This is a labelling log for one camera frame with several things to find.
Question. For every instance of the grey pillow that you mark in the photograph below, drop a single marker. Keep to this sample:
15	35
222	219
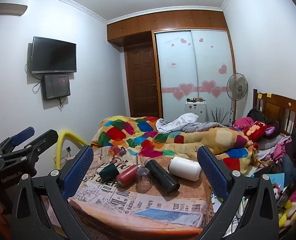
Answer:
270	142

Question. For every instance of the red bottle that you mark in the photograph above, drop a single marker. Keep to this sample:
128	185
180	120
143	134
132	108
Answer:
128	176

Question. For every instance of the small white cabinet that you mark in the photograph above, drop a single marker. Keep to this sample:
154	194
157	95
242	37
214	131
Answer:
195	110

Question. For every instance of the newspaper print tablecloth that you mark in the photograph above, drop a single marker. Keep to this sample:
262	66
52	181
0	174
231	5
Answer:
163	205

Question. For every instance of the standing electric fan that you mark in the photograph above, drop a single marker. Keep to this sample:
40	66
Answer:
236	85

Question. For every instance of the brown wooden door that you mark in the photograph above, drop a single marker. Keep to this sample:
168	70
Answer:
143	82

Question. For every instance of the red plush toy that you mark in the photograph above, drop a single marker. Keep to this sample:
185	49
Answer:
259	130

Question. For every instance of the wooden bed headboard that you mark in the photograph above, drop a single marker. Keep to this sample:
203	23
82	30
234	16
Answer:
280	107

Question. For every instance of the clear plastic cup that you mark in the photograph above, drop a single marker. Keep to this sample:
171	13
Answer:
144	181

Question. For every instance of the white air conditioner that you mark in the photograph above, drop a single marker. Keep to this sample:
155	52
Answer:
9	8

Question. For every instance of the white plastic bottle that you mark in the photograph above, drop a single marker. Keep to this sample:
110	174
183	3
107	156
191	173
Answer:
185	168

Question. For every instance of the colourful patchwork quilt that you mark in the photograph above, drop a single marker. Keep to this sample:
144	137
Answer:
143	135

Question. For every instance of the black backpack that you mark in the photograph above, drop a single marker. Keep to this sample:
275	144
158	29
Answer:
256	115

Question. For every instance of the small black wall monitor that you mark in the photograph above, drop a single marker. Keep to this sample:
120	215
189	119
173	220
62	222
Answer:
56	86

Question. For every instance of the light blue paper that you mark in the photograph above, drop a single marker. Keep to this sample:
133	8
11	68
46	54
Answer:
273	178

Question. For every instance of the wooden wardrobe with heart stickers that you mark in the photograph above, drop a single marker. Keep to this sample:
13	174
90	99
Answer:
193	62

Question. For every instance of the yellow pipe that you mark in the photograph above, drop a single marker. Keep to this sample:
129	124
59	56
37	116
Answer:
59	142

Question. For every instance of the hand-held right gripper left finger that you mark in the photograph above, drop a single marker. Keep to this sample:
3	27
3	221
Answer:
77	172

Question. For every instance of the dried twig bundle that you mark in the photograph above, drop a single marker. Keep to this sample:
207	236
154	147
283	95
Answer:
220	116

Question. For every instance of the grey white cloth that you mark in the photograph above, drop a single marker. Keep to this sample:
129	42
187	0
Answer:
178	121

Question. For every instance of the yellow pink plush toy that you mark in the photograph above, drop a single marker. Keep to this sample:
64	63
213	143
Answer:
291	207

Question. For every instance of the dark green cup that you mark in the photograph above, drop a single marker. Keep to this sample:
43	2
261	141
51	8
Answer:
109	171

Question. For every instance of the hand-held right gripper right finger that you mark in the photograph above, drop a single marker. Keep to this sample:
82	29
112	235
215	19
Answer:
213	172

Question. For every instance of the black thermos bottle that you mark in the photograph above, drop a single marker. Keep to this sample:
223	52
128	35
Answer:
163	177

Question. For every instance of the black wall television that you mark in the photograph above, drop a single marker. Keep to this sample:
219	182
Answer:
54	55

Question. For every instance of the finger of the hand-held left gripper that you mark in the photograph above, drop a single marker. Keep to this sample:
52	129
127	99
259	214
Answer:
44	141
22	135

